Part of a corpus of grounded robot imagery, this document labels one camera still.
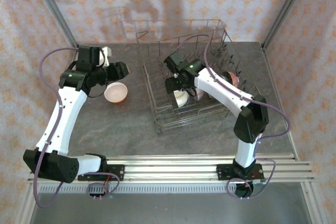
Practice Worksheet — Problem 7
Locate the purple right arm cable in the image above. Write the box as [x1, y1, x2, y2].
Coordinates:
[175, 34, 291, 201]

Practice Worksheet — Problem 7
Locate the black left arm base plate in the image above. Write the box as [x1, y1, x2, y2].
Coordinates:
[77, 164, 125, 182]

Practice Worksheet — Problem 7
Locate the aluminium frame leg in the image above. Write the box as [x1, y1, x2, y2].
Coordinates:
[14, 183, 40, 224]
[300, 182, 330, 224]

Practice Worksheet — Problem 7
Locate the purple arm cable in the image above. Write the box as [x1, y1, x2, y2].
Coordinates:
[33, 47, 120, 208]
[175, 34, 291, 201]

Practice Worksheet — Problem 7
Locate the aluminium table edge rail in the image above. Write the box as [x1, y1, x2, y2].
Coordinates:
[261, 41, 300, 162]

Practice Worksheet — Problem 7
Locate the aluminium frame post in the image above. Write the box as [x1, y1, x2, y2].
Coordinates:
[27, 0, 80, 50]
[260, 0, 313, 51]

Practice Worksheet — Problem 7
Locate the slotted grey cable duct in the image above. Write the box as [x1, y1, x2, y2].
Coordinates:
[39, 183, 237, 195]

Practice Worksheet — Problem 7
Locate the grey wire dish rack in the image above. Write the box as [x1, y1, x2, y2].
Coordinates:
[135, 19, 259, 134]

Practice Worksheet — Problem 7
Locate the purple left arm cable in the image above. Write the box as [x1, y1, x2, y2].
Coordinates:
[33, 47, 120, 208]

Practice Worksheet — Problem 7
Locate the pink glazed bowl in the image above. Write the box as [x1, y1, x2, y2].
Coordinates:
[225, 71, 240, 88]

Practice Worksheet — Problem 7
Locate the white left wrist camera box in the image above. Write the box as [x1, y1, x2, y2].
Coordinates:
[101, 47, 112, 67]

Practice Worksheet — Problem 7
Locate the aluminium mounting rail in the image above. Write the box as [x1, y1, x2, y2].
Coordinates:
[27, 154, 316, 184]

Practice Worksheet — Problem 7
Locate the orange bowl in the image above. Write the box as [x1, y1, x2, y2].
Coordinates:
[104, 82, 129, 104]

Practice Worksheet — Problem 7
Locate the white bowl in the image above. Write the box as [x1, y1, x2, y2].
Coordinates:
[174, 90, 190, 109]

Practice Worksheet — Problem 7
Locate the thin black left camera cable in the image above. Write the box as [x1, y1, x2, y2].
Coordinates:
[87, 87, 106, 99]

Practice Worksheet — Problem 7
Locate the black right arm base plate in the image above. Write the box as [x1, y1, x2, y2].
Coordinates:
[215, 163, 264, 182]

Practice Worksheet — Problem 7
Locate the black curved device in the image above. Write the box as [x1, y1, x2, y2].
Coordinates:
[233, 179, 268, 200]

